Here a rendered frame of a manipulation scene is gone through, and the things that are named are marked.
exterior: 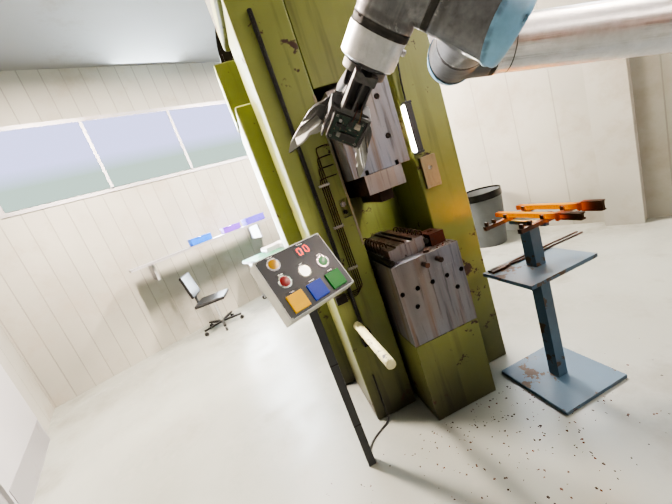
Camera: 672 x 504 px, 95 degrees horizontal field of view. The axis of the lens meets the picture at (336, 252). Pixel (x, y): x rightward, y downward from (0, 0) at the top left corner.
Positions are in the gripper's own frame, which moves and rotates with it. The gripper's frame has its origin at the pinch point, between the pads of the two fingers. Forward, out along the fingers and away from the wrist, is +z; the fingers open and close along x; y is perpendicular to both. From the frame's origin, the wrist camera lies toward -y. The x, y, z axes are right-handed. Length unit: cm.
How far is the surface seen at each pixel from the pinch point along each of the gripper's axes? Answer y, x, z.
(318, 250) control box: -38, 17, 61
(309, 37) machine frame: -114, -11, 3
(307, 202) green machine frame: -68, 9, 60
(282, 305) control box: -10, 6, 67
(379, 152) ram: -78, 33, 27
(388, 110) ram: -90, 32, 13
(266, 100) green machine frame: -92, -22, 29
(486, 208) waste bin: -238, 233, 115
